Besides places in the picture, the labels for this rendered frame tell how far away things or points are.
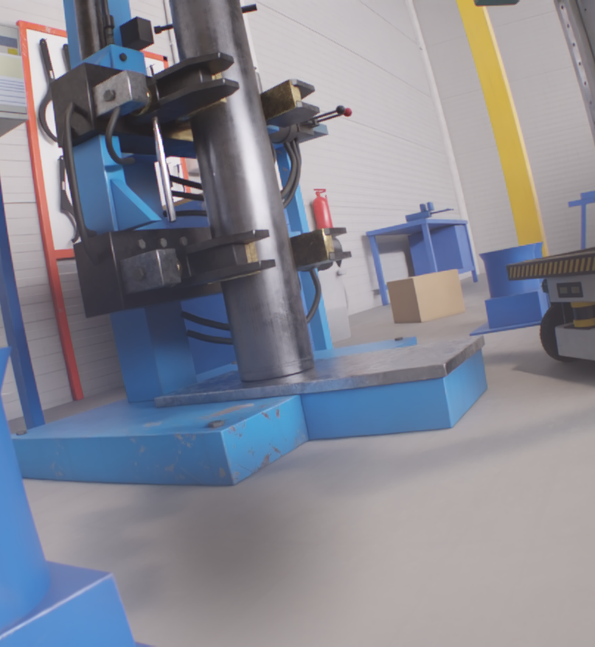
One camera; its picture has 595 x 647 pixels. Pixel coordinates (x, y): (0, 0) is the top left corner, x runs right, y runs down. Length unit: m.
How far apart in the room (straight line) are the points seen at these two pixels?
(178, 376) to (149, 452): 0.64
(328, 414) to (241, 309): 0.38
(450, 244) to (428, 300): 4.30
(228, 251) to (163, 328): 0.53
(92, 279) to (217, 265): 0.33
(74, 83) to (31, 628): 1.47
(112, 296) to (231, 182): 0.44
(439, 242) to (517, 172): 4.63
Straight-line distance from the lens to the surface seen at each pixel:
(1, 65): 2.46
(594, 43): 2.05
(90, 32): 2.10
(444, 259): 8.63
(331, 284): 4.12
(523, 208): 4.09
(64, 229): 3.95
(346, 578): 0.84
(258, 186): 1.76
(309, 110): 2.03
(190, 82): 1.70
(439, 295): 4.37
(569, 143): 12.37
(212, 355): 3.32
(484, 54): 4.27
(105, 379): 4.03
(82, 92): 1.75
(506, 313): 3.10
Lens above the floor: 0.37
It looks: 2 degrees down
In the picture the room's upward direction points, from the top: 11 degrees counter-clockwise
